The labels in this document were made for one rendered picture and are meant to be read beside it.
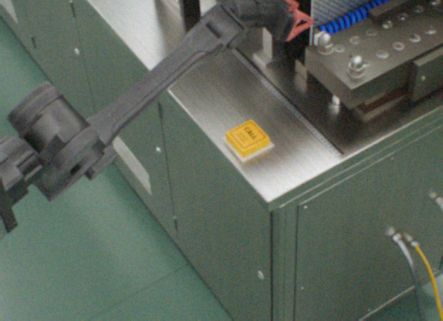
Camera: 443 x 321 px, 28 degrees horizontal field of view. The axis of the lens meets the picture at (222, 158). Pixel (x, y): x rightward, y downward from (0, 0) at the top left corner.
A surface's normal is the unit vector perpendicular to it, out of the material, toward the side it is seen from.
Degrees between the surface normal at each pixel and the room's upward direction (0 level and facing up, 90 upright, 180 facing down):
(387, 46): 0
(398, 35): 0
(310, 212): 90
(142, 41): 0
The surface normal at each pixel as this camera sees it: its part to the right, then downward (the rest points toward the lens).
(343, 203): 0.55, 0.62
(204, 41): 0.28, -0.27
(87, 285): -0.04, -0.65
